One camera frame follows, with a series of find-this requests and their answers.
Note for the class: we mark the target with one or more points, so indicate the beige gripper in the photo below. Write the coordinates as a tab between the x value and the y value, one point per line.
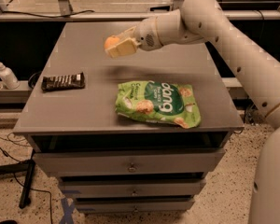
146	35

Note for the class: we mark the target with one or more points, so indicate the orange fruit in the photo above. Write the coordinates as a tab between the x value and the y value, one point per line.
111	41

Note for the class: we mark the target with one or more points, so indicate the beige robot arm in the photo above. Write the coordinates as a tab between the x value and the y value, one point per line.
256	70

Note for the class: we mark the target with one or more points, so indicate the dark chocolate rxbar wrapper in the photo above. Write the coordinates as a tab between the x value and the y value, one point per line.
65	82

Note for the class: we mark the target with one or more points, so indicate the green dang chips bag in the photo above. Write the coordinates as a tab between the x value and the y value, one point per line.
158	102

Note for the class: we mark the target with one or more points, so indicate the grey drawer cabinet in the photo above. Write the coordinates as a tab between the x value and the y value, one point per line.
141	135

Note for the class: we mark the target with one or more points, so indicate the white pump bottle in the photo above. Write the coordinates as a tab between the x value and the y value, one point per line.
8	77

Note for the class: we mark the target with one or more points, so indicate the top grey drawer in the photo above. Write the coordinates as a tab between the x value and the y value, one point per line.
142	162

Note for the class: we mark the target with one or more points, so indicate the grey drawer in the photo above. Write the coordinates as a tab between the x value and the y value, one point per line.
132	188
135	205
142	162

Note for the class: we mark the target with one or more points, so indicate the middle grey drawer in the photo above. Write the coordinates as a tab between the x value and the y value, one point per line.
132	188

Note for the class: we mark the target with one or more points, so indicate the black stand leg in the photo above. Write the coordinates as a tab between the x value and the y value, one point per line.
28	167

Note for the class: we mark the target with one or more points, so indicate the bottom grey drawer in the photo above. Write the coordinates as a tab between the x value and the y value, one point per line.
135	205

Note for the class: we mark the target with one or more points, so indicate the blue tape cross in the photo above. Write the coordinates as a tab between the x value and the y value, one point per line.
68	209

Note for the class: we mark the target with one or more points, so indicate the metal frame rail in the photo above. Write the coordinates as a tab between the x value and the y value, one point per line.
232	15

